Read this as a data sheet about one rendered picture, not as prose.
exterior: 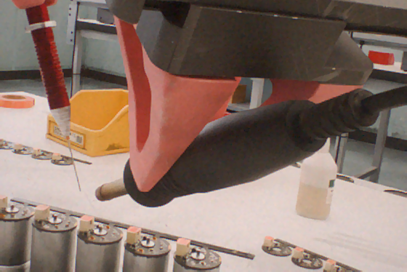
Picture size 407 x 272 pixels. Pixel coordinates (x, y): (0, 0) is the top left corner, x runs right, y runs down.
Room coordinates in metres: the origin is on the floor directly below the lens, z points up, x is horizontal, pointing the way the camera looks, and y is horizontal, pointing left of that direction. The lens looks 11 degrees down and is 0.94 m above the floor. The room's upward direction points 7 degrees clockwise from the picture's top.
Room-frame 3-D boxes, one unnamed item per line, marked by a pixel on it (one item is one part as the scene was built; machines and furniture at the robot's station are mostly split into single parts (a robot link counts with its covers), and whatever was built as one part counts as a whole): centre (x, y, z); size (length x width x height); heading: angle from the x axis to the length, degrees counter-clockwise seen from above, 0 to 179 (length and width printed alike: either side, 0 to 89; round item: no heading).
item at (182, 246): (0.29, 0.00, 0.82); 0.01 x 0.01 x 0.01; 73
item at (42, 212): (0.31, 0.08, 0.82); 0.01 x 0.01 x 0.01; 73
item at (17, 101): (0.91, 0.29, 0.76); 0.06 x 0.06 x 0.01
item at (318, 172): (0.56, -0.12, 0.80); 0.03 x 0.03 x 0.10
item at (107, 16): (3.63, 0.61, 0.80); 0.15 x 0.12 x 0.10; 166
